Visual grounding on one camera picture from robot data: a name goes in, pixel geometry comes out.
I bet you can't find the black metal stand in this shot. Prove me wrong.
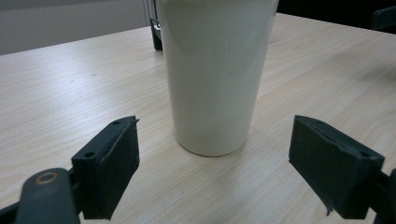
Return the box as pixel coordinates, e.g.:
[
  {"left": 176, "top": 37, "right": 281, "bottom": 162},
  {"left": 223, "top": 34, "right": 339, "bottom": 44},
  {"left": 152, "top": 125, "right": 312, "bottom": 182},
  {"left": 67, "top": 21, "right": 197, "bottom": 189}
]
[{"left": 146, "top": 0, "right": 163, "bottom": 51}]

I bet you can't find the dark chair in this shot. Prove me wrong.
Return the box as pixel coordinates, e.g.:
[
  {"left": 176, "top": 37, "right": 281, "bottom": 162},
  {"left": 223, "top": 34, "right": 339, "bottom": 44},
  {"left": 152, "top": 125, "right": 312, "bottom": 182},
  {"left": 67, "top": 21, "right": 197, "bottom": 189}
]
[{"left": 371, "top": 6, "right": 396, "bottom": 32}]

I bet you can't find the white cup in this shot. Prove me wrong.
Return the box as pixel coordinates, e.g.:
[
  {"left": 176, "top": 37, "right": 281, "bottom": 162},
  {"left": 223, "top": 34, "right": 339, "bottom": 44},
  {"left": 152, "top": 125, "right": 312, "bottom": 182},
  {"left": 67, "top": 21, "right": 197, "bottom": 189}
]
[{"left": 155, "top": 0, "right": 280, "bottom": 158}]

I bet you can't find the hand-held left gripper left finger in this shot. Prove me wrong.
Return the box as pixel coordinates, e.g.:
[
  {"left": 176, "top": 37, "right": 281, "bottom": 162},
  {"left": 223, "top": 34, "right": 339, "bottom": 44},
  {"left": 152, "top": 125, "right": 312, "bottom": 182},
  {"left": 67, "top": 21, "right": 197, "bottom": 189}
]
[{"left": 71, "top": 115, "right": 141, "bottom": 220}]

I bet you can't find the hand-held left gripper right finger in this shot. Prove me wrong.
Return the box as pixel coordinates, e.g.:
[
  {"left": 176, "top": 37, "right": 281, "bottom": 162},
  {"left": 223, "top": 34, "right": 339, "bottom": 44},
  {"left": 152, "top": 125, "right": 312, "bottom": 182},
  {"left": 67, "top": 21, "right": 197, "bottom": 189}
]
[{"left": 288, "top": 115, "right": 386, "bottom": 220}]

